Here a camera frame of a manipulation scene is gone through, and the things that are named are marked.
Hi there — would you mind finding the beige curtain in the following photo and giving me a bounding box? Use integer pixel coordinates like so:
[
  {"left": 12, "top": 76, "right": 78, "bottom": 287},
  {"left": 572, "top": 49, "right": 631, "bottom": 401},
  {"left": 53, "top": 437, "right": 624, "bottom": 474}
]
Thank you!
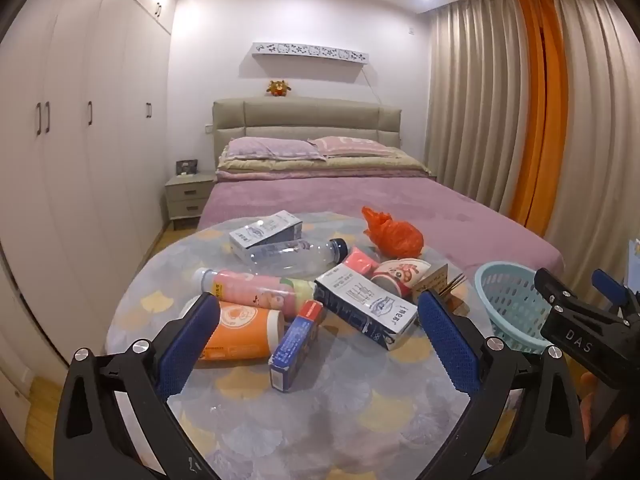
[{"left": 424, "top": 0, "right": 639, "bottom": 295}]

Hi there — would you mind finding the white milk carton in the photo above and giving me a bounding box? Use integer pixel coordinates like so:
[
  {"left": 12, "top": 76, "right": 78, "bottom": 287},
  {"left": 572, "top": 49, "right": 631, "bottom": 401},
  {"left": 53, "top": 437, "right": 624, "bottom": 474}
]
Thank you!
[
  {"left": 229, "top": 210, "right": 303, "bottom": 252},
  {"left": 314, "top": 264, "right": 418, "bottom": 351}
]

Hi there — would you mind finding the orange curtain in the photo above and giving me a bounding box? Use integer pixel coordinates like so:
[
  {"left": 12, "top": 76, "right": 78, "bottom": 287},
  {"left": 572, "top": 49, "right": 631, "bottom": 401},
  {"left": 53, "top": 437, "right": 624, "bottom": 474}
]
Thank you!
[{"left": 510, "top": 0, "right": 568, "bottom": 237}]

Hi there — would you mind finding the pink yogurt drink bottle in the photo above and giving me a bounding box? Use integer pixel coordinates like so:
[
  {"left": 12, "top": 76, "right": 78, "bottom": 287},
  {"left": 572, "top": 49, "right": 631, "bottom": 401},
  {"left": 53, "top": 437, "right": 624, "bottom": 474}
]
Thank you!
[{"left": 192, "top": 268, "right": 314, "bottom": 320}]

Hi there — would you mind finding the brown box with sticks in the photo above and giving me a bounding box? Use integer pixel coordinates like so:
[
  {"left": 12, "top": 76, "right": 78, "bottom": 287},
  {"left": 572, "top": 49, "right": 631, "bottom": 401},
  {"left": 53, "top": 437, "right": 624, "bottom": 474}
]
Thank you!
[{"left": 410, "top": 263, "right": 470, "bottom": 316}]

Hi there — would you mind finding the pink packet in plastic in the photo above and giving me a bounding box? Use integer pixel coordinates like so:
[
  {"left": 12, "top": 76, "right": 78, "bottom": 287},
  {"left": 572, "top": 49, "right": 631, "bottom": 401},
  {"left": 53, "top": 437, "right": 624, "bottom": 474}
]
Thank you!
[{"left": 342, "top": 247, "right": 380, "bottom": 278}]

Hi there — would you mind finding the pink right pillow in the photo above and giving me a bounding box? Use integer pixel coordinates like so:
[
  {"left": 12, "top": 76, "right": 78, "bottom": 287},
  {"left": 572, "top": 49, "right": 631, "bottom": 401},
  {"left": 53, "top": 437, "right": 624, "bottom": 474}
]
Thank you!
[{"left": 309, "top": 136, "right": 396, "bottom": 157}]

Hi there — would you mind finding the clear plastic water bottle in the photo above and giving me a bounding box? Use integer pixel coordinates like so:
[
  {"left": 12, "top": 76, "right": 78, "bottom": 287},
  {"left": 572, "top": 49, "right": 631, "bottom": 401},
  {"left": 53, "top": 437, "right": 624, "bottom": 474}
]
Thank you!
[{"left": 242, "top": 238, "right": 348, "bottom": 278}]

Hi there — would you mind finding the orange paper cup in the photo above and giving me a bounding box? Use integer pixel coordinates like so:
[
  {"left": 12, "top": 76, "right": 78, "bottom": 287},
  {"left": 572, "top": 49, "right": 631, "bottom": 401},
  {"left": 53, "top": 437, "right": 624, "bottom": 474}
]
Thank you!
[{"left": 200, "top": 300, "right": 284, "bottom": 362}]

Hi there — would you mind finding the white wardrobe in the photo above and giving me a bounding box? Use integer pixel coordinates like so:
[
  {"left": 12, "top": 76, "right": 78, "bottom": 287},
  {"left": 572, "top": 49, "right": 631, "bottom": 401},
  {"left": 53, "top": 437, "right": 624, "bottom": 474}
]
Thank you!
[{"left": 1, "top": 0, "right": 176, "bottom": 359}]

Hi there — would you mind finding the person's right hand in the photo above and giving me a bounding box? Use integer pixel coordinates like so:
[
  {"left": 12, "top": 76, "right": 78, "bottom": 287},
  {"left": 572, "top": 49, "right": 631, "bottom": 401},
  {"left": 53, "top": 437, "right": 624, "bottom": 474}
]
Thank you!
[{"left": 579, "top": 372, "right": 630, "bottom": 458}]

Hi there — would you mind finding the blue red small box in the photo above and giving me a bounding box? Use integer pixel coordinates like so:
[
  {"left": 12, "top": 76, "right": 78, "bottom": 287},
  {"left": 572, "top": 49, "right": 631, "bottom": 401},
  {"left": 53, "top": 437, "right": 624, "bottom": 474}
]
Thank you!
[{"left": 269, "top": 300, "right": 326, "bottom": 392}]

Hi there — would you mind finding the orange plush toy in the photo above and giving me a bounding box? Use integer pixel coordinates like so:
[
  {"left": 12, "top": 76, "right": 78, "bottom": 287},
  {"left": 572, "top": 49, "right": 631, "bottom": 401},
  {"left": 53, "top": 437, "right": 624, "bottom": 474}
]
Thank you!
[{"left": 266, "top": 79, "right": 292, "bottom": 96}]

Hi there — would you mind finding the light blue plastic basket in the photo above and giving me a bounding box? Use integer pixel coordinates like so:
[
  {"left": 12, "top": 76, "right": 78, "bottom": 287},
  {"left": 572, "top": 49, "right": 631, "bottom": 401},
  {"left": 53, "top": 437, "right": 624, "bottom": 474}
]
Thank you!
[{"left": 474, "top": 261, "right": 551, "bottom": 354}]

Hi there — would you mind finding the small dark photo frame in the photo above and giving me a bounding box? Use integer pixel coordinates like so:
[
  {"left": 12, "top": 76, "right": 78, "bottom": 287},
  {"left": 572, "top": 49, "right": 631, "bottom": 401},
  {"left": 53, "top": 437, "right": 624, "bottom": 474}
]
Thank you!
[{"left": 176, "top": 159, "right": 198, "bottom": 176}]

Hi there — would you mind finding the grey bedside table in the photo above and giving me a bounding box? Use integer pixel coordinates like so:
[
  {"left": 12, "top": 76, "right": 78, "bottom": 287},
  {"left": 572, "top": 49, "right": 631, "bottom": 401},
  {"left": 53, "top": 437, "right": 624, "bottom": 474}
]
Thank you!
[{"left": 165, "top": 172, "right": 216, "bottom": 230}]

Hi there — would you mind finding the purple left pillow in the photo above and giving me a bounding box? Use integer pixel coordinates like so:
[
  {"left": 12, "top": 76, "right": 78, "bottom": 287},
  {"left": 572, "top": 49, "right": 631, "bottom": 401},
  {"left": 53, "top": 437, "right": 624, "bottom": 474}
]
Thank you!
[{"left": 226, "top": 136, "right": 326, "bottom": 162}]

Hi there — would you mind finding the patterned round table cloth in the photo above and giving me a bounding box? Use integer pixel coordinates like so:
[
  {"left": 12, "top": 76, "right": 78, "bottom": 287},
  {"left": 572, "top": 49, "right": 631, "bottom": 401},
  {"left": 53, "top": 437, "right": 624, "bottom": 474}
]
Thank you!
[{"left": 106, "top": 211, "right": 469, "bottom": 479}]

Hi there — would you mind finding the beige padded headboard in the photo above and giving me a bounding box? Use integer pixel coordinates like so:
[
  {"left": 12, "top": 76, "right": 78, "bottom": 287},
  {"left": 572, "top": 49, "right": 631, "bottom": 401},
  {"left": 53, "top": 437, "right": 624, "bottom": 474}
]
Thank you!
[{"left": 212, "top": 96, "right": 401, "bottom": 158}]

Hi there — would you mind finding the white decorative wall shelf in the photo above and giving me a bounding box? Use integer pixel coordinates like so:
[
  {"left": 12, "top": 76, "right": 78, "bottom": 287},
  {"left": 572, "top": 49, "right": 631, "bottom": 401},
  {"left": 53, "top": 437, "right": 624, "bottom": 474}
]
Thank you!
[{"left": 250, "top": 41, "right": 369, "bottom": 65}]

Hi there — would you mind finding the orange plastic bag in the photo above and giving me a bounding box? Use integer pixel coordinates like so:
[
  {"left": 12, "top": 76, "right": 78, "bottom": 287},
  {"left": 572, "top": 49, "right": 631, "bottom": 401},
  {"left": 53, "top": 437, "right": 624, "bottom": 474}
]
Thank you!
[{"left": 361, "top": 206, "right": 424, "bottom": 259}]

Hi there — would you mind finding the purple bed cover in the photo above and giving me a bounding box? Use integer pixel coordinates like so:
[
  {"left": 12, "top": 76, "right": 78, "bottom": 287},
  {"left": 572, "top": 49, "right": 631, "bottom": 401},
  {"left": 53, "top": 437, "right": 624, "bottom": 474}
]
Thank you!
[{"left": 198, "top": 177, "right": 565, "bottom": 274}]

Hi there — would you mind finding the red white paper cup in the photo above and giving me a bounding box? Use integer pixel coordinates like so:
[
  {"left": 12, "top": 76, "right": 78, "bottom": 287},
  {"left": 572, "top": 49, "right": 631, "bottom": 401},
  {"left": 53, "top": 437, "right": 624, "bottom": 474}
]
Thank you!
[{"left": 371, "top": 258, "right": 431, "bottom": 298}]

